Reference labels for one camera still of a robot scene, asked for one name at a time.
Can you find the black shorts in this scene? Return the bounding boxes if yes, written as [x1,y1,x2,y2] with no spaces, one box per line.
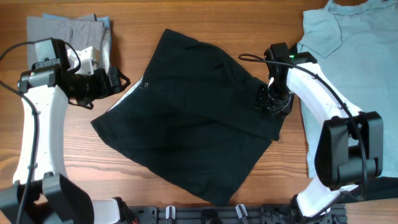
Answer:
[91,29,284,206]

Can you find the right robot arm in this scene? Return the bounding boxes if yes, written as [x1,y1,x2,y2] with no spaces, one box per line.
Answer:
[239,43,384,223]

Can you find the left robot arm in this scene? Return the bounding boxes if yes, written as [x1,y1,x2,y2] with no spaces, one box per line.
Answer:
[1,38,138,223]

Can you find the folded grey shorts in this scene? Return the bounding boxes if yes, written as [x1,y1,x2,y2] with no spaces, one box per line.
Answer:
[26,16,112,71]

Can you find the folded blue garment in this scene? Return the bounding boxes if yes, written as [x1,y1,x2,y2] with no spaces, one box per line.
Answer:
[42,13,111,28]

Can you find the light blue t-shirt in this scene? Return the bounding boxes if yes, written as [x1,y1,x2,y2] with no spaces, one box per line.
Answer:
[297,0,397,177]

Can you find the black garment under t-shirt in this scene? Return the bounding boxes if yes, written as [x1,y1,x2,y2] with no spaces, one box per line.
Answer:
[365,177,398,201]

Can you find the left black cable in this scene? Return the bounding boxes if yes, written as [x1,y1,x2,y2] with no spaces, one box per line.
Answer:
[0,37,82,224]

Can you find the black cable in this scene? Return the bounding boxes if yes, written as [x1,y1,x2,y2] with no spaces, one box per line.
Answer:
[0,37,82,224]
[238,53,369,218]

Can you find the right black cable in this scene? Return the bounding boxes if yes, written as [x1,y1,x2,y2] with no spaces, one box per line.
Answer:
[238,53,369,218]

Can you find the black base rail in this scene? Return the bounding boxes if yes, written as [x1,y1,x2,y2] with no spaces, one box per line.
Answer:
[129,203,348,224]

